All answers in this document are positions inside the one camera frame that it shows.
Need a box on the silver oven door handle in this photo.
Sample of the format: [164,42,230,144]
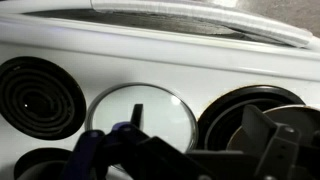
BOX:
[89,0,314,48]

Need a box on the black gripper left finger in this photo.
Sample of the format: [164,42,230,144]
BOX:
[59,121,214,180]

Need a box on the bare black coil burner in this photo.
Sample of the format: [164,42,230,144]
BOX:
[0,55,88,141]

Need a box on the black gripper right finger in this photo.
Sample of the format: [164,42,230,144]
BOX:
[241,104,301,180]

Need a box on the white electric stove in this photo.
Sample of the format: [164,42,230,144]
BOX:
[0,0,320,180]

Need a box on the black cooking pot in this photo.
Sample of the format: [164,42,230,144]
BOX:
[13,147,73,180]

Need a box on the glass pot lid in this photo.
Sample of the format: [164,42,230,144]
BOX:
[84,82,200,173]

